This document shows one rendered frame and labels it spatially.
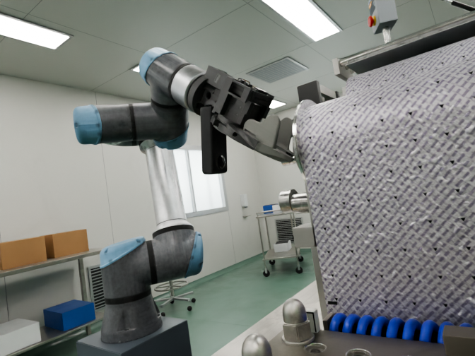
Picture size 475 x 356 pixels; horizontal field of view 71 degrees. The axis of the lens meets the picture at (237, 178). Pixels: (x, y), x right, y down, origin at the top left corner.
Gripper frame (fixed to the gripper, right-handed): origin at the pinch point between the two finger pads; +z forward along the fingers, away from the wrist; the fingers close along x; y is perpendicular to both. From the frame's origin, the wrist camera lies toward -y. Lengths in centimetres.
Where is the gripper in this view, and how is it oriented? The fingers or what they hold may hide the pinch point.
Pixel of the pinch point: (285, 159)
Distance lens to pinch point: 50.7
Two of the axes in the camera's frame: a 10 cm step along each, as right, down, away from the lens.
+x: 5.8, -0.3, 8.1
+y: 4.0, -8.6, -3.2
